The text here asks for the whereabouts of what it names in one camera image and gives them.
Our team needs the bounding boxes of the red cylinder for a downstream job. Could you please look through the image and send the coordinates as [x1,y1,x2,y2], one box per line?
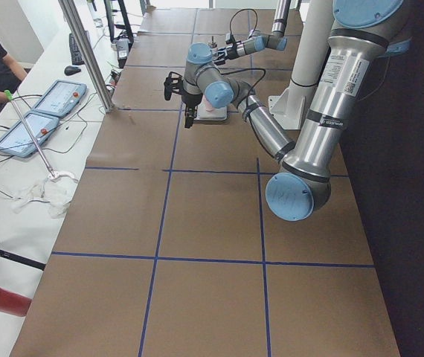
[0,288,31,317]

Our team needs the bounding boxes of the glass sauce bottle metal lid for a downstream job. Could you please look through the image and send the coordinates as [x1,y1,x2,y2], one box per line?
[208,36,218,61]

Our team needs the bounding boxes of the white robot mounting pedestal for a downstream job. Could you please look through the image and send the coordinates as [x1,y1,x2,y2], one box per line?
[269,0,334,129]

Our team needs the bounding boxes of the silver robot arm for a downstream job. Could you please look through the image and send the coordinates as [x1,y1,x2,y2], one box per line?
[213,0,291,65]
[164,1,412,221]

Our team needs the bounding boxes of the black computer mouse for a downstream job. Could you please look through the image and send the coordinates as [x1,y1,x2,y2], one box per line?
[64,65,81,76]

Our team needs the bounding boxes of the crumpled white cloth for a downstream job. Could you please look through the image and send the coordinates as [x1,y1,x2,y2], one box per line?
[11,179,73,219]

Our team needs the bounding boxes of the near blue teach pendant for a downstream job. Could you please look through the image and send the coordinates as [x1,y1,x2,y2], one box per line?
[0,112,60,158]

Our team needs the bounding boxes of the far blue teach pendant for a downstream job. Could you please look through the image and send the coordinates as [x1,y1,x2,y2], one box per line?
[31,80,87,118]

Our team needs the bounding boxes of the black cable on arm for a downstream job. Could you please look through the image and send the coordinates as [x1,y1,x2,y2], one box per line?
[220,68,267,123]
[228,7,260,39]

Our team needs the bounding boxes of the black keyboard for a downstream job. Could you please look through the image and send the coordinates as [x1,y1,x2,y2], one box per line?
[68,33,84,65]

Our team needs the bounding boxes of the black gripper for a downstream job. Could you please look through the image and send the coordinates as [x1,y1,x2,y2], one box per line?
[182,89,202,129]
[213,42,242,65]

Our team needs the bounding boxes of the pink plastic cup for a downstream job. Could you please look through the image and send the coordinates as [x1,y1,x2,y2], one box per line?
[202,95,215,112]

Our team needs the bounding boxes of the grey digital kitchen scale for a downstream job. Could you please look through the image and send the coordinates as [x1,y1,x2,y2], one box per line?
[195,104,228,121]

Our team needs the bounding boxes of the aluminium frame post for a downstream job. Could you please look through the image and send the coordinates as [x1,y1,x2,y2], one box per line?
[58,0,114,113]

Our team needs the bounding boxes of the blue teach pendant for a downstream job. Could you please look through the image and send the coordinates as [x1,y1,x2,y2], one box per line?
[31,80,87,118]
[0,112,60,158]

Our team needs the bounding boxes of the silver grabber stick green handle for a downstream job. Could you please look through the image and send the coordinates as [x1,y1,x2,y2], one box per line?
[4,90,79,183]

